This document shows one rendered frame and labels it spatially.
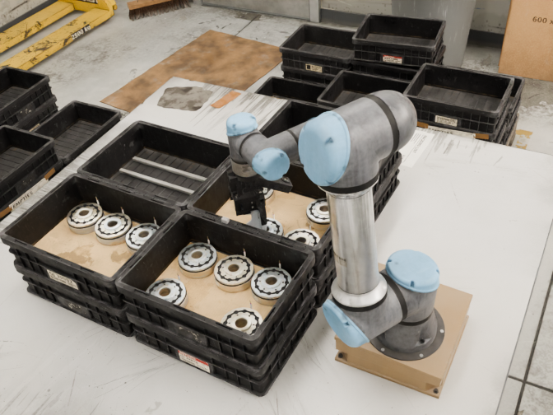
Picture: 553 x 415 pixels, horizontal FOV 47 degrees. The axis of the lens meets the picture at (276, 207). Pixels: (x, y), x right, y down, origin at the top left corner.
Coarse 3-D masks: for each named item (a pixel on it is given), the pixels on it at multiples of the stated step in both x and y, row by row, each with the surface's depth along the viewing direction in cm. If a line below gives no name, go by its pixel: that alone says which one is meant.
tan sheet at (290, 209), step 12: (276, 192) 190; (228, 204) 187; (276, 204) 185; (288, 204) 185; (300, 204) 185; (228, 216) 183; (240, 216) 183; (276, 216) 182; (288, 216) 181; (300, 216) 181; (288, 228) 177; (300, 228) 177; (312, 228) 177
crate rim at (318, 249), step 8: (224, 168) 184; (216, 176) 181; (208, 184) 179; (200, 192) 177; (192, 200) 174; (192, 208) 172; (208, 216) 169; (216, 216) 169; (240, 224) 165; (264, 232) 162; (328, 232) 160; (288, 240) 159; (296, 240) 159; (320, 240) 158; (328, 240) 160; (304, 248) 157; (312, 248) 157; (320, 248) 157
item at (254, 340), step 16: (224, 224) 166; (272, 240) 160; (144, 256) 159; (128, 272) 155; (304, 272) 152; (128, 288) 151; (288, 288) 147; (160, 304) 147; (192, 320) 144; (208, 320) 142; (272, 320) 142; (224, 336) 141; (240, 336) 138; (256, 336) 138
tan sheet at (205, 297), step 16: (224, 256) 171; (176, 272) 168; (256, 272) 166; (192, 288) 163; (208, 288) 163; (192, 304) 159; (208, 304) 159; (224, 304) 158; (240, 304) 158; (256, 304) 158
